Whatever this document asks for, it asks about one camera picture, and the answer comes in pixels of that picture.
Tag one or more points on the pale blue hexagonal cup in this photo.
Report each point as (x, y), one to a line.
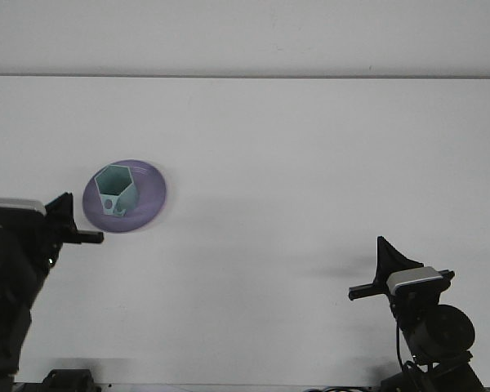
(128, 198)

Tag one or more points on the pale purple round plate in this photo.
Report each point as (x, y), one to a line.
(151, 204)

